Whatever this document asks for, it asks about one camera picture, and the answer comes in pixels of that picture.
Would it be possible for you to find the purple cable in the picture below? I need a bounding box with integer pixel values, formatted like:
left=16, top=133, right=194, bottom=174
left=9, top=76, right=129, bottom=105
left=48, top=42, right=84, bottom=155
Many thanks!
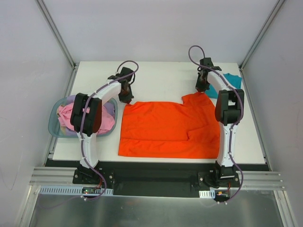
left=188, top=45, right=244, bottom=205
left=79, top=60, right=139, bottom=201

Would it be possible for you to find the left aluminium frame post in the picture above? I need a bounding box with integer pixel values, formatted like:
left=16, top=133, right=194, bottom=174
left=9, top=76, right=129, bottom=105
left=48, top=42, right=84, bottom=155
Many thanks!
left=35, top=0, right=77, bottom=69

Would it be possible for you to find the aluminium front rail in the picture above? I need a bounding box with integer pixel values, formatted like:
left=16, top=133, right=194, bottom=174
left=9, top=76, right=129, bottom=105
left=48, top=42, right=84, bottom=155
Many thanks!
left=30, top=160, right=286, bottom=191

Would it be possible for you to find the orange t shirt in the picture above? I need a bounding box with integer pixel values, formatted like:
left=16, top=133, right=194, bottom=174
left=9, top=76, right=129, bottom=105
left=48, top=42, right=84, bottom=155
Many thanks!
left=118, top=93, right=220, bottom=159

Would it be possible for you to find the pink t shirt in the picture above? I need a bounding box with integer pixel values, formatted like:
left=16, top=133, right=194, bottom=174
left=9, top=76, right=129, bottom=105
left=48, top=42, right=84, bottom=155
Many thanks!
left=56, top=102, right=115, bottom=137

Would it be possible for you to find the lavender t shirt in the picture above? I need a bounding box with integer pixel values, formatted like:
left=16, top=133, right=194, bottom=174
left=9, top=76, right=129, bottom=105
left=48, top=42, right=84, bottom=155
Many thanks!
left=66, top=95, right=116, bottom=119

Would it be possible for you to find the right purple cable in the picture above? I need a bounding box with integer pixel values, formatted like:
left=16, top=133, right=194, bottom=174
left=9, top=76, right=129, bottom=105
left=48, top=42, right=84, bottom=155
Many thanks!
left=188, top=45, right=244, bottom=205

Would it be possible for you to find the left white cable duct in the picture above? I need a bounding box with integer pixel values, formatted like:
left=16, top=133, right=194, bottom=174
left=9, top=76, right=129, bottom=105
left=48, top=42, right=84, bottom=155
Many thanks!
left=40, top=186, right=114, bottom=197

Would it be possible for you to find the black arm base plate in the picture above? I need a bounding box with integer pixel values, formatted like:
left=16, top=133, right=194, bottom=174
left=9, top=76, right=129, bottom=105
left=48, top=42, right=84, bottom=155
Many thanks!
left=72, top=161, right=240, bottom=198

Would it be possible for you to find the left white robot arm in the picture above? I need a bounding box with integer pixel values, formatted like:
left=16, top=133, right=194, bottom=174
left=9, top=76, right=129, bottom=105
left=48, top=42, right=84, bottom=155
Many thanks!
left=71, top=67, right=135, bottom=184

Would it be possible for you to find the translucent blue basket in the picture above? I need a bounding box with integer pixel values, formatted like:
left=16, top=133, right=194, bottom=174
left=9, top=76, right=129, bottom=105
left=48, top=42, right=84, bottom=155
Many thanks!
left=48, top=98, right=118, bottom=138

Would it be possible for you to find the folded teal t shirt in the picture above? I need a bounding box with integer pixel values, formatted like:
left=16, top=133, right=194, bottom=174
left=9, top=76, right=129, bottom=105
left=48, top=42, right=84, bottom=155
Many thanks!
left=205, top=72, right=242, bottom=99

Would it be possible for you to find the right aluminium frame post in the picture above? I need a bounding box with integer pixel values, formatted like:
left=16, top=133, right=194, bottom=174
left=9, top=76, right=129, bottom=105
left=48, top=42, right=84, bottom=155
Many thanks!
left=239, top=0, right=286, bottom=71

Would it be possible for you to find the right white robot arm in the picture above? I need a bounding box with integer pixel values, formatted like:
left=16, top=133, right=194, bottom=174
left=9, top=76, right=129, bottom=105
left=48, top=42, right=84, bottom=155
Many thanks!
left=196, top=57, right=244, bottom=187

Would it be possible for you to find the aluminium frame post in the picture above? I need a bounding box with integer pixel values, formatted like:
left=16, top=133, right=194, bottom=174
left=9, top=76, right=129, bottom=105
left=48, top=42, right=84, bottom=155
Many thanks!
left=35, top=0, right=77, bottom=69
left=239, top=0, right=286, bottom=71

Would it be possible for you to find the right white cable duct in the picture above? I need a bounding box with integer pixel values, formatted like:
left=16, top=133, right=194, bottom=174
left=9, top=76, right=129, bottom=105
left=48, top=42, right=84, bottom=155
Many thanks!
left=199, top=190, right=215, bottom=199

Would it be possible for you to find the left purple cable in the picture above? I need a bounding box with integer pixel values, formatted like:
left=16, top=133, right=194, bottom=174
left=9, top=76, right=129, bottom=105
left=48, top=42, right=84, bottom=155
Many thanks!
left=79, top=60, right=139, bottom=201

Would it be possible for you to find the white cable duct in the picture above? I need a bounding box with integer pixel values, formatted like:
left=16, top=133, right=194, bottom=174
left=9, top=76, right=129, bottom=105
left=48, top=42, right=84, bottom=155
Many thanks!
left=40, top=186, right=114, bottom=197
left=199, top=190, right=215, bottom=199

